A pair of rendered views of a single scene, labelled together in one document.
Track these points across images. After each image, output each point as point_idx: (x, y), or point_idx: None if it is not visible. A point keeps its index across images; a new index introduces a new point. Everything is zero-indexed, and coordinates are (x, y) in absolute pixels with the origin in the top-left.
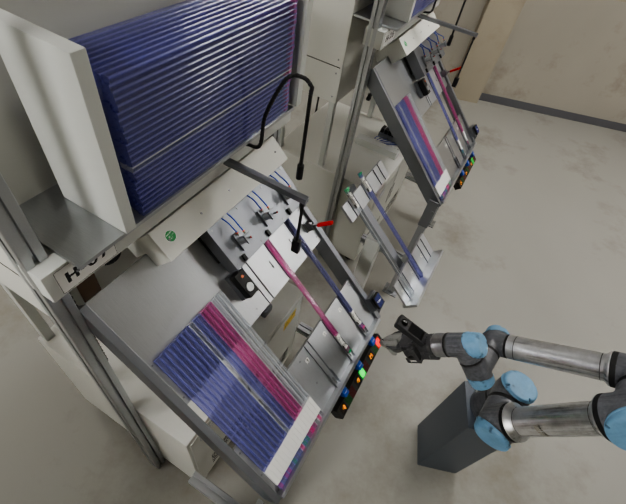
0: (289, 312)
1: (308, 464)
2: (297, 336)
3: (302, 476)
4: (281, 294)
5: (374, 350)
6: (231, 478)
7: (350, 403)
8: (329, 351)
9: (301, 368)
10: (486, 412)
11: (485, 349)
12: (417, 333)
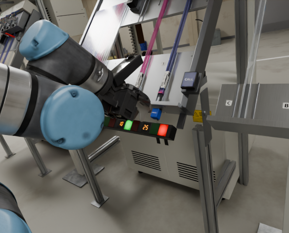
0: (198, 102)
1: (134, 229)
2: (258, 212)
3: (126, 225)
4: (212, 92)
5: (152, 128)
6: (132, 185)
7: (104, 125)
8: (129, 78)
9: (112, 67)
10: (0, 188)
11: (25, 43)
12: (116, 69)
